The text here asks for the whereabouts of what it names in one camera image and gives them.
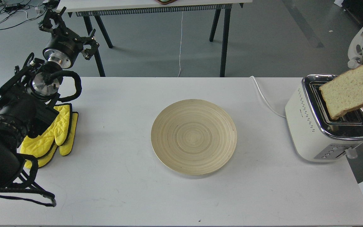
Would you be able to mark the round bamboo plate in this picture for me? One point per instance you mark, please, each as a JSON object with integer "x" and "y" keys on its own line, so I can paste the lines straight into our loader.
{"x": 194, "y": 137}

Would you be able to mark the yellow oven mitt lower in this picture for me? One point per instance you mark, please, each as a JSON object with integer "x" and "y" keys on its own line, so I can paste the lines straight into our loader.
{"x": 64, "y": 149}

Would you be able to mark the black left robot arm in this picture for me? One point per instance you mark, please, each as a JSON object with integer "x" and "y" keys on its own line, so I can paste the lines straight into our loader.
{"x": 27, "y": 103}

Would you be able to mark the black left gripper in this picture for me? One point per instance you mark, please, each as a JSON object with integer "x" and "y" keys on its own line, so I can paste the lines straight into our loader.
{"x": 64, "y": 46}

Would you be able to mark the yellow oven mitt upper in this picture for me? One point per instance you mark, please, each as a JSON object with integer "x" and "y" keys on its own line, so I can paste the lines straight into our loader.
{"x": 56, "y": 134}

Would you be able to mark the white background table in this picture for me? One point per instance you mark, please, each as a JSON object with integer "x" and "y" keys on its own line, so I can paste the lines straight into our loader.
{"x": 98, "y": 8}

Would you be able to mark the slice of bread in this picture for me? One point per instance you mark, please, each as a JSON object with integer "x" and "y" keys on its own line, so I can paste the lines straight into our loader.
{"x": 344, "y": 93}

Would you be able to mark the cream white toaster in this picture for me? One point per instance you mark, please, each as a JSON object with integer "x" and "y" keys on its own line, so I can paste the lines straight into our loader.
{"x": 315, "y": 135}

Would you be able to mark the yellow oven mitt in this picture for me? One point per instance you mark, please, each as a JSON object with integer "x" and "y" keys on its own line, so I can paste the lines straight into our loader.
{"x": 56, "y": 134}
{"x": 64, "y": 149}

